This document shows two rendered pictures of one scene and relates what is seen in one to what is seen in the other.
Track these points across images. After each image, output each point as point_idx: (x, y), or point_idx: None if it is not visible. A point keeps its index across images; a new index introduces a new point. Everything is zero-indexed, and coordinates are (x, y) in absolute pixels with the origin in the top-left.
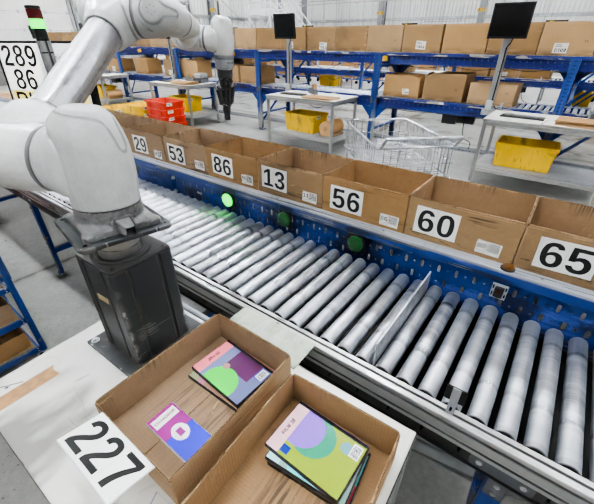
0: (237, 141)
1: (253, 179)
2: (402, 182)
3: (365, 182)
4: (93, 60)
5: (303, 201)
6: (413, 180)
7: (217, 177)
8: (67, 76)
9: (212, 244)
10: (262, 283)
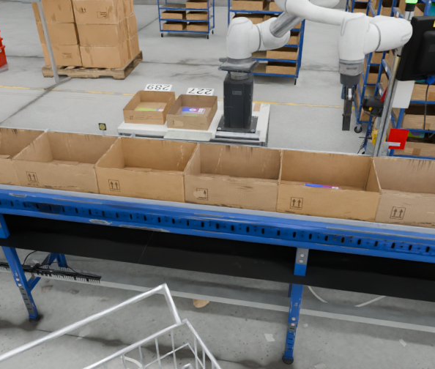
0: (377, 191)
1: (287, 170)
2: (126, 181)
3: (168, 193)
4: (285, 12)
5: (220, 172)
6: (115, 176)
7: (347, 185)
8: (279, 15)
9: None
10: None
